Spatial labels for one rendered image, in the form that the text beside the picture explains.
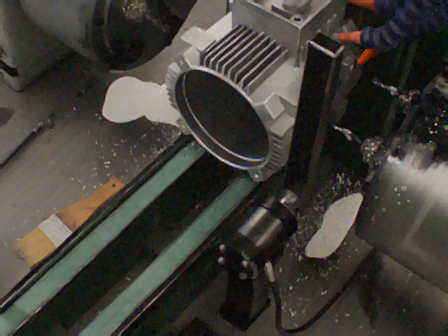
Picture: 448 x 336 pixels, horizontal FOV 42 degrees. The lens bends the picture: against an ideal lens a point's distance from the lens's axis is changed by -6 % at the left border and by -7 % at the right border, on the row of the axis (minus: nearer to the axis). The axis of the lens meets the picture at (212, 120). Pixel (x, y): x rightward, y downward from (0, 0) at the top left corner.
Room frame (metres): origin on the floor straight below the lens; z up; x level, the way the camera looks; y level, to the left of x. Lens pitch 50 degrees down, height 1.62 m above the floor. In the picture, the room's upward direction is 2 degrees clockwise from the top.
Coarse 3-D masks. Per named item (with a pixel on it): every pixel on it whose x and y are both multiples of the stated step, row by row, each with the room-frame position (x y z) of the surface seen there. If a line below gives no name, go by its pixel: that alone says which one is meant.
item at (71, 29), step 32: (32, 0) 0.70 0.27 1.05; (64, 0) 0.66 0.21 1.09; (96, 0) 0.64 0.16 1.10; (128, 0) 0.66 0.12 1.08; (160, 0) 0.72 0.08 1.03; (64, 32) 0.65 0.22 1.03; (96, 32) 0.63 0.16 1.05; (128, 32) 0.67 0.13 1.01; (160, 32) 0.72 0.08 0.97; (96, 64) 0.63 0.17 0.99; (128, 64) 0.67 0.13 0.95
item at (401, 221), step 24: (408, 96) 0.50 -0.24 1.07; (432, 96) 0.43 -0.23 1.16; (408, 120) 0.40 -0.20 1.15; (432, 120) 0.40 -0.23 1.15; (360, 144) 0.44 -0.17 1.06; (384, 144) 0.43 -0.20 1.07; (408, 144) 0.38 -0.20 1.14; (432, 144) 0.38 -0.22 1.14; (384, 168) 0.37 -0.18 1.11; (408, 168) 0.36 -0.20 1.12; (432, 168) 0.35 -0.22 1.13; (384, 192) 0.35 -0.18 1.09; (408, 192) 0.34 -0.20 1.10; (432, 192) 0.34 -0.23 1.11; (360, 216) 0.35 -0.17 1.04; (384, 216) 0.34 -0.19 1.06; (408, 216) 0.33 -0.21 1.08; (432, 216) 0.32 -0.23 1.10; (384, 240) 0.33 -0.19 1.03; (408, 240) 0.31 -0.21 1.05; (432, 240) 0.30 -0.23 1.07; (408, 264) 0.31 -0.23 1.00; (432, 264) 0.29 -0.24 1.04
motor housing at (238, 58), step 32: (224, 32) 0.62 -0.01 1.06; (256, 32) 0.57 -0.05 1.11; (224, 64) 0.51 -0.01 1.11; (256, 64) 0.53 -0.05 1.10; (288, 64) 0.54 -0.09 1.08; (192, 96) 0.57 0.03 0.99; (224, 96) 0.60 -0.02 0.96; (256, 96) 0.49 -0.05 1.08; (192, 128) 0.54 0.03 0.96; (224, 128) 0.55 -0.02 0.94; (256, 128) 0.56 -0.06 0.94; (288, 128) 0.47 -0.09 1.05; (224, 160) 0.50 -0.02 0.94; (256, 160) 0.49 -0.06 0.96
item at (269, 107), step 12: (348, 24) 0.62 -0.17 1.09; (192, 48) 0.56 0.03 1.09; (180, 60) 0.55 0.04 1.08; (192, 60) 0.54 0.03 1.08; (264, 96) 0.49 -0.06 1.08; (276, 96) 0.48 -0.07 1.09; (264, 108) 0.47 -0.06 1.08; (276, 108) 0.47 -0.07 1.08; (180, 120) 0.55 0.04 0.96; (264, 120) 0.47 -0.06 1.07; (264, 168) 0.47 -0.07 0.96; (264, 180) 0.46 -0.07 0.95
